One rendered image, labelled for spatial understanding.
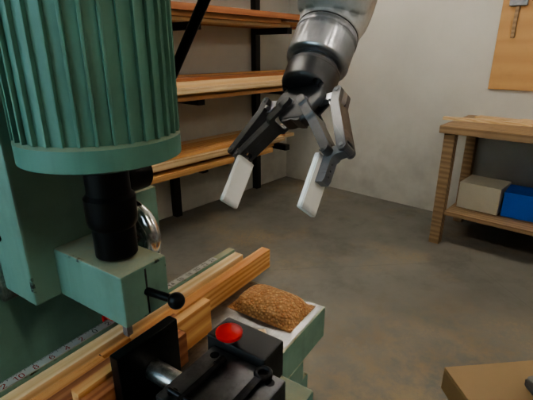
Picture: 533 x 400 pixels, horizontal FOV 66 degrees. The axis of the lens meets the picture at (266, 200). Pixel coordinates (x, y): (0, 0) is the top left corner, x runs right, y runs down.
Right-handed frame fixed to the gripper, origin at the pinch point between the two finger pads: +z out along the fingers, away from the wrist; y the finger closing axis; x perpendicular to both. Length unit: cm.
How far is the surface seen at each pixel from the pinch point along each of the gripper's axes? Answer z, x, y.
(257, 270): 5.5, -22.9, 19.7
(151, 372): 23.7, 2.2, 5.9
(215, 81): -128, -101, 198
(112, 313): 19.1, 7.2, 11.0
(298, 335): 14.1, -19.5, 3.4
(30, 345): 29.4, 5.2, 33.0
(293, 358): 17.6, -20.0, 3.4
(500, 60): -211, -222, 55
